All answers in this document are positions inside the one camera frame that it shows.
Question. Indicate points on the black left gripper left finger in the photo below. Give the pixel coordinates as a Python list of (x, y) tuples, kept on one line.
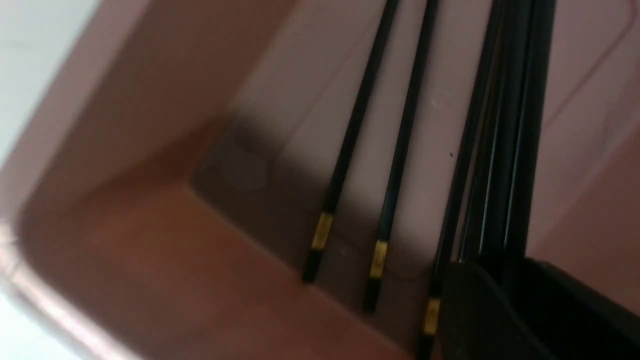
[(478, 322)]

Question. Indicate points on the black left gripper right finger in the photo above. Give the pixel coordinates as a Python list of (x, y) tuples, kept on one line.
[(571, 320)]

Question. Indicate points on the black chopstick gold band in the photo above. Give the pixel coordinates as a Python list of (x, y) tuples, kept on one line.
[(447, 234), (334, 190), (401, 149)]

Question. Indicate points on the pink plastic bin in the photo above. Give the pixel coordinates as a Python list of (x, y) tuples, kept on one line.
[(170, 181)]

